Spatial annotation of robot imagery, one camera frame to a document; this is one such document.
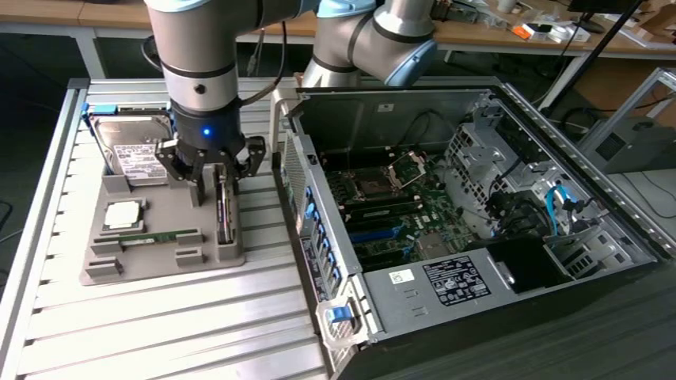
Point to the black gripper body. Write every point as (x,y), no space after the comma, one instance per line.
(208,130)

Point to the graphics card with fan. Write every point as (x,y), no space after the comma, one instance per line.
(226,213)

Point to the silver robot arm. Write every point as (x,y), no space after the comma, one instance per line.
(195,59)

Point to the silver hard disk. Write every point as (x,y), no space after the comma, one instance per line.
(132,138)

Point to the silver CPU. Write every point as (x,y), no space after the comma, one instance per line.
(123,215)

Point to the blue disk carrier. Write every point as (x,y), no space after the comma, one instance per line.
(106,109)

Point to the green RAM stick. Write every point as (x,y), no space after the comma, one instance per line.
(154,236)

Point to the grey parts rack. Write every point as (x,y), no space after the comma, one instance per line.
(159,253)

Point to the black RAM stick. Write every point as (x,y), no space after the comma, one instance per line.
(383,213)

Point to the silver socket cover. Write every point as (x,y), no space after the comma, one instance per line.
(418,155)

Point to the green motherboard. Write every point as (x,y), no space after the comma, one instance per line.
(438,206)

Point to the silver chipset heatsink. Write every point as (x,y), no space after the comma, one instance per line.
(434,243)

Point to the blue case latch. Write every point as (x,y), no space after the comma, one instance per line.
(338,314)

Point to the long wooden desk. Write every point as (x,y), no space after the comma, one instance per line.
(42,12)

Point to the grey power supply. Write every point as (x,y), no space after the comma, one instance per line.
(402,301)

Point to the orange box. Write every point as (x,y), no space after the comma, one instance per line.
(523,31)

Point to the white cup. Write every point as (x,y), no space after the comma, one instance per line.
(507,4)

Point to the grey metal disk bay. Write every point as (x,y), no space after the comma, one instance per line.
(580,257)

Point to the white box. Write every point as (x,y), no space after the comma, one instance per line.
(572,35)

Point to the black stand pole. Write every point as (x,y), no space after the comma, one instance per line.
(596,51)

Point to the black open PC case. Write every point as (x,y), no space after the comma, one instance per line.
(528,348)

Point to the grey computer tower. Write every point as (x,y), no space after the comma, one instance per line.
(634,146)

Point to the black monitor with stand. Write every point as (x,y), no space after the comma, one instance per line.
(591,24)

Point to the brown cardboard piece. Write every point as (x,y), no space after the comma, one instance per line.
(660,20)

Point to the aluminium profile frame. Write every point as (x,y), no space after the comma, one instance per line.
(667,73)

